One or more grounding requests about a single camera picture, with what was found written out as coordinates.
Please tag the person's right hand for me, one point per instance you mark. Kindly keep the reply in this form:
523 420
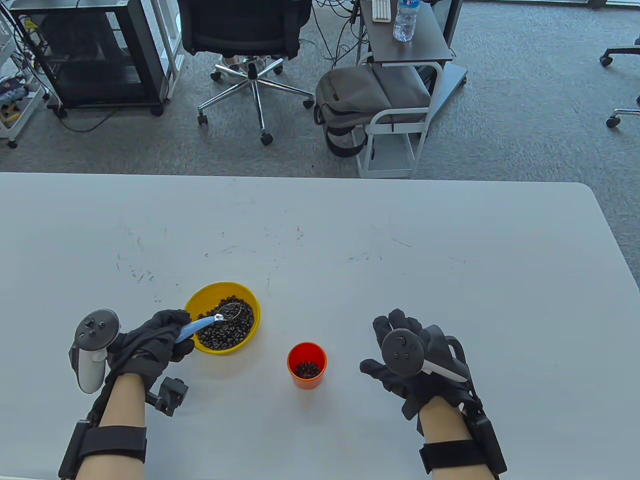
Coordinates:
400 320

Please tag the person's left hand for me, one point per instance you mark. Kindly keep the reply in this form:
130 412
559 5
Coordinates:
150 345

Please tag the pile of dark coffee beans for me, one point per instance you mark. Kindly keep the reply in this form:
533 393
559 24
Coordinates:
235 332

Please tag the small heap of coffee beans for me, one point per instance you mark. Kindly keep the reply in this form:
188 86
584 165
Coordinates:
306 369

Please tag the orange plastic cup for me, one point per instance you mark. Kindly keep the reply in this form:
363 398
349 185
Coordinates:
306 382

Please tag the person's left forearm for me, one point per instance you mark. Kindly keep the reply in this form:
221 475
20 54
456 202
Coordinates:
122 405

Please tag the person's right forearm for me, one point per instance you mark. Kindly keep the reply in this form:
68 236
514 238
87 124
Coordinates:
445 422

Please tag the grey handheld controller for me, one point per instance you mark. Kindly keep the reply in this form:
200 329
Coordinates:
402 352
95 327

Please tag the yellow plastic bowl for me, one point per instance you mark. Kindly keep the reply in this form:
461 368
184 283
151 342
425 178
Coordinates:
220 289

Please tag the black wrist sensor box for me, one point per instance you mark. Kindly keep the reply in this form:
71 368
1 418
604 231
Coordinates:
72 450
487 440

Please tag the grey backpack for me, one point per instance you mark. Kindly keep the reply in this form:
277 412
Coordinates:
355 95

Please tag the white rolling cart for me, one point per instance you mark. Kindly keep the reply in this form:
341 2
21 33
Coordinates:
20 120

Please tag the white side table dark top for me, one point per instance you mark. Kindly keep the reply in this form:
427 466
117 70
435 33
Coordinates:
415 47

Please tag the black wheeled cabinet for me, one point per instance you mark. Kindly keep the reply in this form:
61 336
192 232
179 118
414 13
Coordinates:
90 55

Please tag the clear plastic water bottle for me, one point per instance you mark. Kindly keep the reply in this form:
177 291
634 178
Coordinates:
405 22

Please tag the chrome chair base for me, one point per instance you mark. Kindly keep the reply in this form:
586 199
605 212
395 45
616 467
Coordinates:
622 113

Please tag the black office chair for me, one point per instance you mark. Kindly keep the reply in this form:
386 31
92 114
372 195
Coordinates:
240 25

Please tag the black chair base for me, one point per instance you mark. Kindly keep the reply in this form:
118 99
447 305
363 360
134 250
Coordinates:
620 51

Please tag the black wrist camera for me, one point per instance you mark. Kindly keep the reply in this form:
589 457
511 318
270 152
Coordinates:
172 395

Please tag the white metal shelf frame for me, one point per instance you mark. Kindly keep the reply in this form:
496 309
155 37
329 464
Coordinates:
170 45

